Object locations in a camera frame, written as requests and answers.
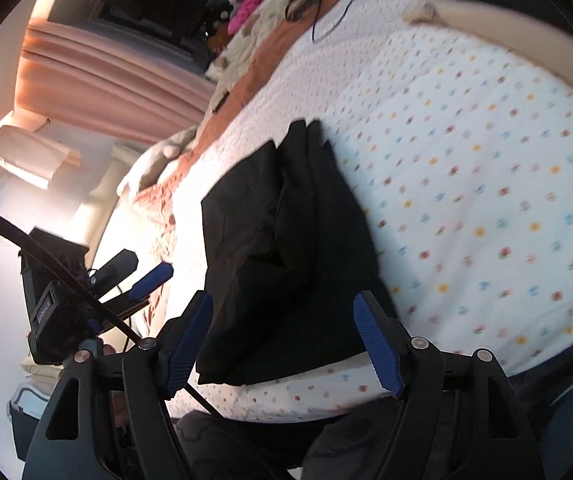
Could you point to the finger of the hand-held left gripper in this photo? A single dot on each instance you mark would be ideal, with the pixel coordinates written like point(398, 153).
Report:
point(151, 277)
point(119, 266)

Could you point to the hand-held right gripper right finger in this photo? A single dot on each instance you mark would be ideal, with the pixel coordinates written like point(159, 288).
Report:
point(379, 345)

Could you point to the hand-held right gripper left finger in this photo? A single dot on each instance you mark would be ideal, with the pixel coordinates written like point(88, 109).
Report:
point(191, 340)

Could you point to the black garment with yellow print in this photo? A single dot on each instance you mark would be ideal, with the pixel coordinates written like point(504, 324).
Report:
point(291, 260)

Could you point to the pile of cream clothes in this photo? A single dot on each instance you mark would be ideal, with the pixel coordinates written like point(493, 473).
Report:
point(261, 35)

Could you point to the cream plush pillow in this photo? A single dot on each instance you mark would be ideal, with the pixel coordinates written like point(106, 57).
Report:
point(161, 157)

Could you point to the person's dark pants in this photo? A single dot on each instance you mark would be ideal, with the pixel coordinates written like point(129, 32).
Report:
point(246, 445)

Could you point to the white storage box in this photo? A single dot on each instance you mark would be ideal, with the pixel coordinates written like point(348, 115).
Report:
point(21, 402)

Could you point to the white floral bedspread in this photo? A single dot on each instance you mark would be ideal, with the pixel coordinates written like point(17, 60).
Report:
point(466, 185)

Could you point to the pink curtain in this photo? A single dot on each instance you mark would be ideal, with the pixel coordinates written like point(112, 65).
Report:
point(116, 75)

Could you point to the brown plush toy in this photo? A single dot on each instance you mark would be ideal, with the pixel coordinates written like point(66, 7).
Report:
point(219, 35)

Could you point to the pink garment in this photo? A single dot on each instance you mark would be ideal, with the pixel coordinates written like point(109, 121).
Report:
point(246, 10)

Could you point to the cream garment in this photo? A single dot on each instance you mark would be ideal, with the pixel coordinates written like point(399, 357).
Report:
point(491, 15)

